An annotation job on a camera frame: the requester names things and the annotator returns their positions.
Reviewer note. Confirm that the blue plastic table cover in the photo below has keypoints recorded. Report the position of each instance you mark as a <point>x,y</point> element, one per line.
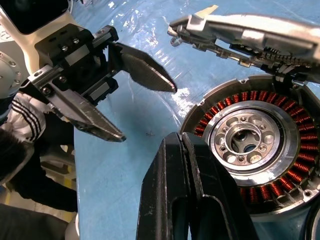
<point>112,175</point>

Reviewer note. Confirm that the silver hinged motor lid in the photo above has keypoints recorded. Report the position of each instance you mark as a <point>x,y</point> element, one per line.
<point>250,32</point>

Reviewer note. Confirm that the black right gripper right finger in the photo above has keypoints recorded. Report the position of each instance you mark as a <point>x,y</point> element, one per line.
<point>220,212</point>

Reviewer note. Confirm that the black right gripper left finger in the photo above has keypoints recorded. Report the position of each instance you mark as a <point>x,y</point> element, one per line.
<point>162,200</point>

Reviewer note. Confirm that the motor housing with copper windings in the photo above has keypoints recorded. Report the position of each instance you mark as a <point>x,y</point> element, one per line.
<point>250,140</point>

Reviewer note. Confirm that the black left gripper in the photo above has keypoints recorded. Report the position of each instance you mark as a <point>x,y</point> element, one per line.
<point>72,62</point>

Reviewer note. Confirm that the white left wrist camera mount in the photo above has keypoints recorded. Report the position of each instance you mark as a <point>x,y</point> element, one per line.
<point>30,42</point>

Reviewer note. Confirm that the person in black white jacket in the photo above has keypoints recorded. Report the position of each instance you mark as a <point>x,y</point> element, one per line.
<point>25,120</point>

